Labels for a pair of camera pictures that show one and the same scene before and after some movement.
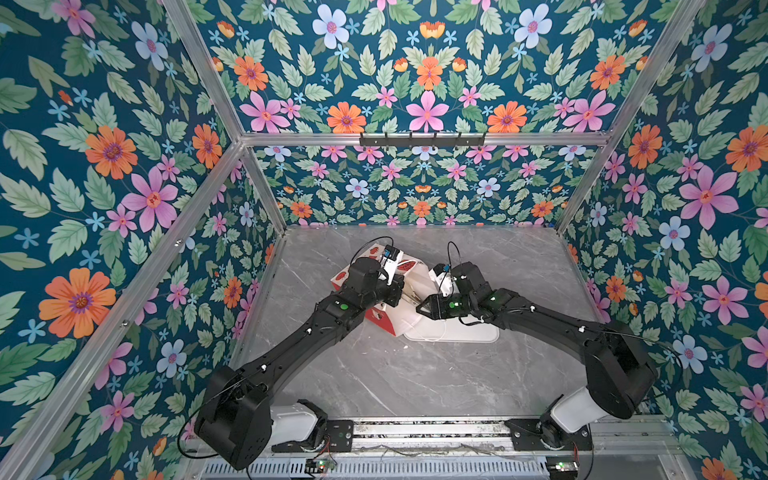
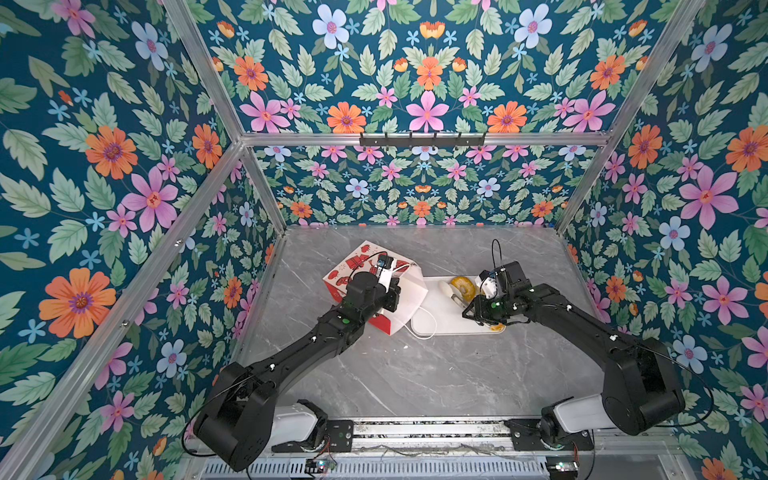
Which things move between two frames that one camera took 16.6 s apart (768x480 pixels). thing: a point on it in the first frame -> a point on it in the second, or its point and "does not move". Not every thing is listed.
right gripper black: (435, 307) -> (478, 312)
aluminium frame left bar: (134, 309) does not move
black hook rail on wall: (422, 140) does not move
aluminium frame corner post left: (182, 14) does not move
